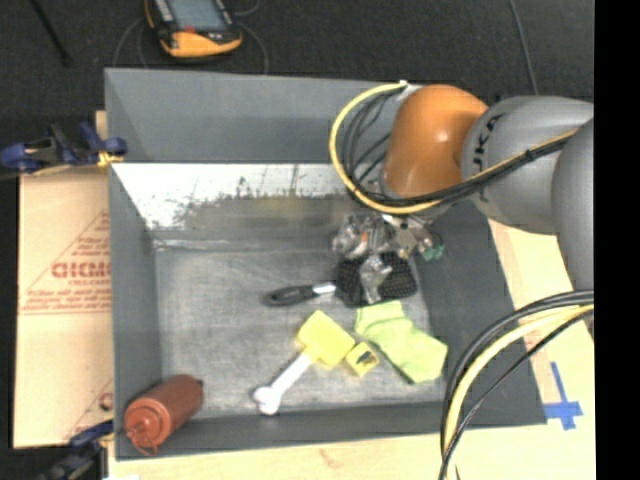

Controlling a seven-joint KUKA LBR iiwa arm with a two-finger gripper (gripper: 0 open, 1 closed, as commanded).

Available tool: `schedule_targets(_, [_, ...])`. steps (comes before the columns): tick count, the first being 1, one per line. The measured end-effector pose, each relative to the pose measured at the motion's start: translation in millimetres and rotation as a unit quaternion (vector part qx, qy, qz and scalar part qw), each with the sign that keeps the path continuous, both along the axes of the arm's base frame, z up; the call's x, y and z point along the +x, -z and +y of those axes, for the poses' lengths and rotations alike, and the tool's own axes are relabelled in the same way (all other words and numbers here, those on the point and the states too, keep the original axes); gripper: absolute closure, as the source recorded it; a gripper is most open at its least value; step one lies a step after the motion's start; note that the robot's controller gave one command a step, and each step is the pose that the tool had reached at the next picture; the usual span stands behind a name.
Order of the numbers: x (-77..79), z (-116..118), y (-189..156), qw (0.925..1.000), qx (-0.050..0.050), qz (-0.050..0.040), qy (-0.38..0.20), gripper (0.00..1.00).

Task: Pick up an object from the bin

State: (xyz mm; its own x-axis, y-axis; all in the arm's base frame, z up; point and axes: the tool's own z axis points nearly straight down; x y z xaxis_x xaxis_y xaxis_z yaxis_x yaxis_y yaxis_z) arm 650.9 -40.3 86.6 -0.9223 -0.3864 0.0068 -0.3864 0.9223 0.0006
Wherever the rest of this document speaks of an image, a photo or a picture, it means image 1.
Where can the small yellow box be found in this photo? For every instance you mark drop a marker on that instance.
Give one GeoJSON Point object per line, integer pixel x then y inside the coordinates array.
{"type": "Point", "coordinates": [361, 359]}

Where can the red-brown bottle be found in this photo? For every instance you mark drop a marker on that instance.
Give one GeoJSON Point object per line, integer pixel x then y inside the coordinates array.
{"type": "Point", "coordinates": [162, 410]}

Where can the grey metal bin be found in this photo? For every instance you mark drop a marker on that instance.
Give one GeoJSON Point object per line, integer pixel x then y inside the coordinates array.
{"type": "Point", "coordinates": [225, 278]}

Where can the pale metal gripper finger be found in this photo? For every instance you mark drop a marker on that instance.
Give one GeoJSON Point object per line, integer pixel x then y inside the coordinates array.
{"type": "Point", "coordinates": [374, 277]}
{"type": "Point", "coordinates": [351, 238]}

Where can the yellow-green cloth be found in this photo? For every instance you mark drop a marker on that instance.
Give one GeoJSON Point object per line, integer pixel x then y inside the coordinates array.
{"type": "Point", "coordinates": [402, 340]}

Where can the brown cardboard board red print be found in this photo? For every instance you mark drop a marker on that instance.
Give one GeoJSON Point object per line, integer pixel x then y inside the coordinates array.
{"type": "Point", "coordinates": [60, 318]}

